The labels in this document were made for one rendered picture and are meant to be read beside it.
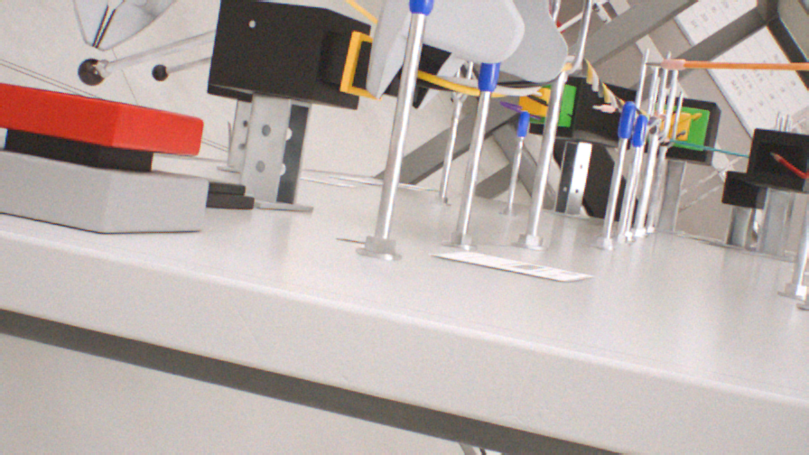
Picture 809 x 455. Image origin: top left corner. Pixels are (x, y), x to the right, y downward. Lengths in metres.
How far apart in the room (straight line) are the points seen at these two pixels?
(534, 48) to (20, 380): 0.42
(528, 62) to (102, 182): 0.26
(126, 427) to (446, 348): 0.63
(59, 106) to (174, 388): 0.63
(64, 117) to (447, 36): 0.19
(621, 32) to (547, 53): 0.97
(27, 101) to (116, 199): 0.04
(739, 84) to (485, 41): 7.76
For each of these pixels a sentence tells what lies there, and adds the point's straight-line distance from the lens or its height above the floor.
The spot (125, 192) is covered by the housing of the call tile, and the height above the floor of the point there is 1.11.
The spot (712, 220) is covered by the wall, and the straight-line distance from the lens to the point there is 8.07.
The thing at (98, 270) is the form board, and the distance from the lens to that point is 0.27.
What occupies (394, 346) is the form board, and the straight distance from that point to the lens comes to 0.24.
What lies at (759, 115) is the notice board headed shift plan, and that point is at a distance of 8.14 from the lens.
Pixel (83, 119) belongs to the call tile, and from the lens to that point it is 0.32.
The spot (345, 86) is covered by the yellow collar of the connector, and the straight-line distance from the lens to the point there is 0.50.
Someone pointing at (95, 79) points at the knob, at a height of 1.01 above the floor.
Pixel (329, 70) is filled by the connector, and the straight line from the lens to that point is 0.51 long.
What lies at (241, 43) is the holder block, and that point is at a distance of 0.53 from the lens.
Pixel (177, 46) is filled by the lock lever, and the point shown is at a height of 1.06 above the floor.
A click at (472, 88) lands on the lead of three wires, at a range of 0.50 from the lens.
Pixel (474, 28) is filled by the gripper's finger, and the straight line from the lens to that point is 0.46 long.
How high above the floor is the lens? 1.24
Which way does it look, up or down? 14 degrees down
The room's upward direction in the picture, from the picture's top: 57 degrees clockwise
